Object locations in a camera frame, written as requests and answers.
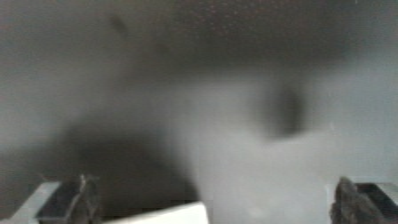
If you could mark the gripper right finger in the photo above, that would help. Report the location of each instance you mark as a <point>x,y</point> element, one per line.
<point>365,203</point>

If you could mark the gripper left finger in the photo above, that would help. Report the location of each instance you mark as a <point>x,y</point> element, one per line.
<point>63,203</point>

